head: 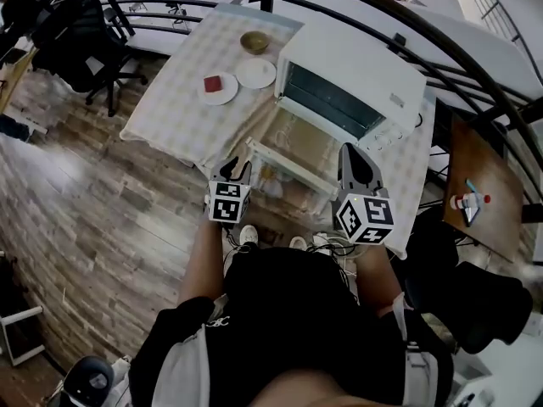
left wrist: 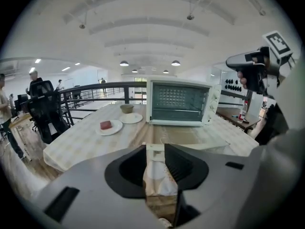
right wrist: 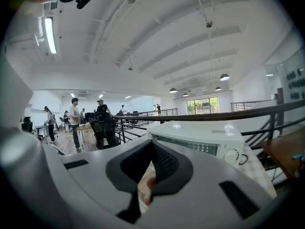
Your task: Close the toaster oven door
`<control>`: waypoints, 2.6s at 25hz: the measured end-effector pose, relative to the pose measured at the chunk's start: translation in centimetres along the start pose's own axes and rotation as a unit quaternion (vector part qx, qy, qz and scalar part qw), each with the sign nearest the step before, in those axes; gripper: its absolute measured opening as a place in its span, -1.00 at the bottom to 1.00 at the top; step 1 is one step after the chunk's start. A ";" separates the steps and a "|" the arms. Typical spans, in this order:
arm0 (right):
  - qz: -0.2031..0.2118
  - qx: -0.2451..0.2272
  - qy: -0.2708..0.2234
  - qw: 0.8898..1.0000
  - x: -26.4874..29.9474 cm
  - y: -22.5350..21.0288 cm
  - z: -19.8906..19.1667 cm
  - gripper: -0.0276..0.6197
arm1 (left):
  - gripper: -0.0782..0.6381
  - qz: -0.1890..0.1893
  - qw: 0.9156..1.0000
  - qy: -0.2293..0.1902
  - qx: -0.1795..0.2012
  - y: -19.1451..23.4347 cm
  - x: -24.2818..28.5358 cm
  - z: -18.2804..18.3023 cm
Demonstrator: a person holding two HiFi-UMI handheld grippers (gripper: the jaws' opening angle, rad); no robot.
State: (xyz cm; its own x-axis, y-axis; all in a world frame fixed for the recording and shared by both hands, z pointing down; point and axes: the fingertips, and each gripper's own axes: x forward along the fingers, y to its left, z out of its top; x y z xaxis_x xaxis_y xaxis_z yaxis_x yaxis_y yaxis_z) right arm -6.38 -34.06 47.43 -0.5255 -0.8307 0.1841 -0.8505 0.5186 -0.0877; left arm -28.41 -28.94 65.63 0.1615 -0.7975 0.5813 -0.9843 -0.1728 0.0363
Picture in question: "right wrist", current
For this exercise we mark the black office chair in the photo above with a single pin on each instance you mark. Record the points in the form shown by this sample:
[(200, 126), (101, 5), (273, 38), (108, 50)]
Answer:
[(27, 127), (103, 128)]

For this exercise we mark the white ceiling air conditioner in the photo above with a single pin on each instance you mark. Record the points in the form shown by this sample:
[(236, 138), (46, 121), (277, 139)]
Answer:
[(53, 6)]

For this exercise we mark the wooden desk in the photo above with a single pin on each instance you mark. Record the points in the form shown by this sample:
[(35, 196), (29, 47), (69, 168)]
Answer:
[(85, 128)]

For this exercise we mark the ceiling sensor fixture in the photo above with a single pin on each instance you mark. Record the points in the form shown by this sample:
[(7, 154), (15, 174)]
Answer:
[(209, 24)]

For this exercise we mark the glass wall panel black print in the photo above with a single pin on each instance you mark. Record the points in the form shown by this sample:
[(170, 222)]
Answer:
[(295, 85)]

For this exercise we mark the cyan pen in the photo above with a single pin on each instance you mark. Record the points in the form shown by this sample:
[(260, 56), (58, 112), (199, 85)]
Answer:
[(299, 156)]

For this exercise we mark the black stair railing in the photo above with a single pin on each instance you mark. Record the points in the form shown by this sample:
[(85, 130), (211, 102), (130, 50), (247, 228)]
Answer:
[(238, 106)]

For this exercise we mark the wooden side table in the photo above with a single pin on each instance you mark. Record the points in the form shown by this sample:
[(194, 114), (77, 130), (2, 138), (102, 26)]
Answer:
[(283, 151)]

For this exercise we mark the glass oven door white frame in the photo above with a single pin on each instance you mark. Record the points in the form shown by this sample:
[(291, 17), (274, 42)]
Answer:
[(186, 144)]

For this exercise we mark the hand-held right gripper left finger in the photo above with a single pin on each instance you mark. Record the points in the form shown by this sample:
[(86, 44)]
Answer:
[(95, 175)]

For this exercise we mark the ceiling tube light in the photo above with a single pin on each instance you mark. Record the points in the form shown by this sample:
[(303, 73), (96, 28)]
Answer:
[(50, 36)]

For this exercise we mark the person's right hand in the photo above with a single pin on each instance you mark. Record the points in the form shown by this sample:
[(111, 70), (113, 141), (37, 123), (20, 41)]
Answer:
[(151, 185)]

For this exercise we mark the curved black metal railing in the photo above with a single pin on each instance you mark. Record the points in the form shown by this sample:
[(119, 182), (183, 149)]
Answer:
[(273, 125)]

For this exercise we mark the glass window wall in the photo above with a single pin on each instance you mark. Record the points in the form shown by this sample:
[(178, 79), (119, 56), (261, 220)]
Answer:
[(202, 105)]

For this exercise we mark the straight black mezzanine railing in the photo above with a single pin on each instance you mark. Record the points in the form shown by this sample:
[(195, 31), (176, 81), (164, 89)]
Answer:
[(176, 112)]

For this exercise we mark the white oven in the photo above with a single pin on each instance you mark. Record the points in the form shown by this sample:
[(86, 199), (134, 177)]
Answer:
[(195, 130)]

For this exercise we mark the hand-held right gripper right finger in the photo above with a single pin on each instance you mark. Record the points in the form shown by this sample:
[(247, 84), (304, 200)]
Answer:
[(202, 175)]

